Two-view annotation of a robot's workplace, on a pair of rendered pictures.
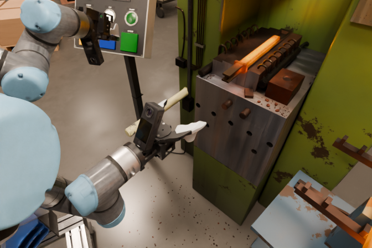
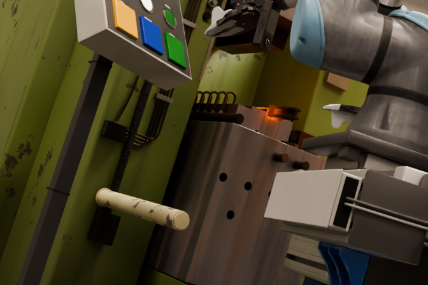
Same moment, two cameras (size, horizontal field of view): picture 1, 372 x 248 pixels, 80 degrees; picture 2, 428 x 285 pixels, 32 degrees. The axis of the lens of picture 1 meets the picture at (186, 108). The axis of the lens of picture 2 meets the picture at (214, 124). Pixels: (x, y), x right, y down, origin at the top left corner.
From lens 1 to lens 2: 2.05 m
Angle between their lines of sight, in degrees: 81
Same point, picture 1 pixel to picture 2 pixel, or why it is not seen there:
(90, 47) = (273, 23)
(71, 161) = not seen: outside the picture
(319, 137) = not seen: hidden behind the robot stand
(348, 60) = (323, 120)
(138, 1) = not seen: outside the picture
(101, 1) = not seen: outside the picture
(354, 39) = (325, 99)
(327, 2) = (229, 84)
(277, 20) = not seen: hidden behind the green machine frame
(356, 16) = (330, 78)
